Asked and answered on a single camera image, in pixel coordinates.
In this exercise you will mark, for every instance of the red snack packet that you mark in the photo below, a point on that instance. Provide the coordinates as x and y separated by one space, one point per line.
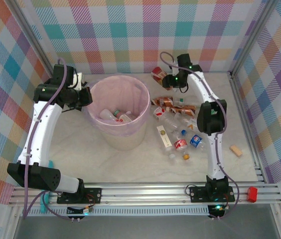
158 73

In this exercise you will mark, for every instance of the brown drink package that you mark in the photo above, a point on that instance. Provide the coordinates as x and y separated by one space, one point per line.
162 100
182 109

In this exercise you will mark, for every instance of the clear bottle green white label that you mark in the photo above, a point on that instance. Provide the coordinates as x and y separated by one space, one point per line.
180 101

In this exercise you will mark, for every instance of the pink plastic bin liner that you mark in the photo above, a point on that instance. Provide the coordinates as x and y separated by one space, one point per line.
115 92

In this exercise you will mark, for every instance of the white box orange logo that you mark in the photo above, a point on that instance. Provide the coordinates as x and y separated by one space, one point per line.
191 125

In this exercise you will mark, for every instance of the slim white carton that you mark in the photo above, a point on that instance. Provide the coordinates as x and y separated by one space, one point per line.
164 137

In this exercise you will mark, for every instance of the beige round waste bin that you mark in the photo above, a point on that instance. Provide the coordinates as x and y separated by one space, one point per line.
123 143

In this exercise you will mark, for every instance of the red label bottle orange cap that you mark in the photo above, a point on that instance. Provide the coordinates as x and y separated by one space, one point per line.
180 144

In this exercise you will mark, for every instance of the clear bottle white cap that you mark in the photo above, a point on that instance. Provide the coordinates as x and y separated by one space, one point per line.
172 156

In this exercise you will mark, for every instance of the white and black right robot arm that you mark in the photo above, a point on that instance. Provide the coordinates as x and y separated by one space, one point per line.
212 154

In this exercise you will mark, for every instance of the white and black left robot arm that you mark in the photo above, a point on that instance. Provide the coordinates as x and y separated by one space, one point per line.
43 129

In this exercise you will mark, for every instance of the small wooden block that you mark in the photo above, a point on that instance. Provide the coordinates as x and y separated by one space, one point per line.
236 150

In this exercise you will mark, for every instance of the teal plastic tool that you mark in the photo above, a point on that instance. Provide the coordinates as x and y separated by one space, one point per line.
44 201

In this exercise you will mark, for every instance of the left controller board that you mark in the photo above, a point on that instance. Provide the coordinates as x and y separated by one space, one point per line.
77 211

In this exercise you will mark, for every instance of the controller board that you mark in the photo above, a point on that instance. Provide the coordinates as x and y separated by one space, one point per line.
216 210
77 211

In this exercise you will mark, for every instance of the red plastic block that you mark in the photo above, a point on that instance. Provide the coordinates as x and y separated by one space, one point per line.
252 194

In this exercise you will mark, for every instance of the right controller board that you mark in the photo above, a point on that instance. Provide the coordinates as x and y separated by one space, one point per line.
216 210

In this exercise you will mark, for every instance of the aluminium frame post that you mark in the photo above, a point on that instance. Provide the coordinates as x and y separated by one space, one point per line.
252 37
37 43

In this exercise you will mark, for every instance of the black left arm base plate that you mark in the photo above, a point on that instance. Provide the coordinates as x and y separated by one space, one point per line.
93 195

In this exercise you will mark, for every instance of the aluminium mounting rail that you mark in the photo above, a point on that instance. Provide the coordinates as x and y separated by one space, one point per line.
143 193

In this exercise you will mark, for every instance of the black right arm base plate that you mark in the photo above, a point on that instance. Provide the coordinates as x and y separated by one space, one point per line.
197 194

